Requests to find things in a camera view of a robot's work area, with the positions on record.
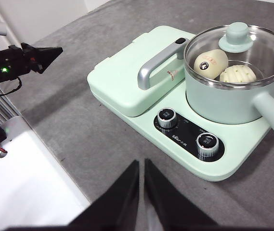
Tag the silver control knob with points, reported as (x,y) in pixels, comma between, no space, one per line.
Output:
(166,118)
(207,145)

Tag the pale green hinged grill lid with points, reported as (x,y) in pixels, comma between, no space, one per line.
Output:
(117,91)

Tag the black control panel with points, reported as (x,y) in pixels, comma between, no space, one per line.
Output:
(185,139)

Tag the glass pot lid green knob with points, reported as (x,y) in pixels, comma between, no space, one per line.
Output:
(235,45)

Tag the smooth cream steamed bun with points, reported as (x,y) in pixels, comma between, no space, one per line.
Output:
(211,69)

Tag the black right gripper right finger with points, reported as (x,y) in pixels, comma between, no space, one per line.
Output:
(168,207)

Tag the pale green breakfast machine base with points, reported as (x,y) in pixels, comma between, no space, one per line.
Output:
(235,163)

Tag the ridged white bun green dots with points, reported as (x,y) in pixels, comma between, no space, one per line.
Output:
(238,75)

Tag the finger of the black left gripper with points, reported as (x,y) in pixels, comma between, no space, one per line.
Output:
(48,56)

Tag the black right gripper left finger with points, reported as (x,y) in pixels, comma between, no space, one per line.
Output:
(117,204)

